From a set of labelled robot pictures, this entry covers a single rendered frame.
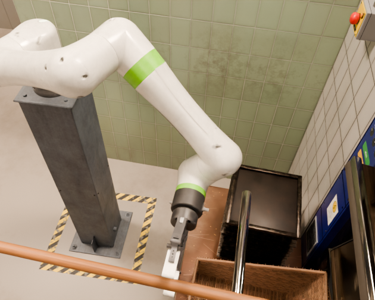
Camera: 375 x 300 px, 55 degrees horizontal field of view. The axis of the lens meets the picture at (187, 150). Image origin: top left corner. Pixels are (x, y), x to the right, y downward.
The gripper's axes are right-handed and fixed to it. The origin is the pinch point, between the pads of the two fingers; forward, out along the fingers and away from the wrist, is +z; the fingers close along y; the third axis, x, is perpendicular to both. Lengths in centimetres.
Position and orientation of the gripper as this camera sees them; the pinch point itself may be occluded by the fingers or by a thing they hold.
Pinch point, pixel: (168, 283)
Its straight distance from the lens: 96.3
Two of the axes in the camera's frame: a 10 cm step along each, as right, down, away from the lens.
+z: -2.0, 7.5, -6.3
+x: -9.8, -1.8, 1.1
